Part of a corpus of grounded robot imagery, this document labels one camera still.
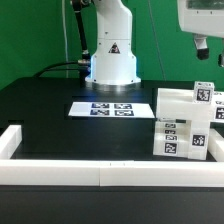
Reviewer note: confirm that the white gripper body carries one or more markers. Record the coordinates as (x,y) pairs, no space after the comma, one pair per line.
(204,17)

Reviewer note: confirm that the white chair back part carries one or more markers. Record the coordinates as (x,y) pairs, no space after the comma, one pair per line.
(178,104)

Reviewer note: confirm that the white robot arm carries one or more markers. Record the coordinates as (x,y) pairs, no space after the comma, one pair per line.
(113,66)

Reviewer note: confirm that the white base tag sheet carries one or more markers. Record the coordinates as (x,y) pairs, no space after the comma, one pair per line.
(111,110)

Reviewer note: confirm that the white obstacle fence wall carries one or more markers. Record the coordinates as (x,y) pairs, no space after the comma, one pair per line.
(101,173)

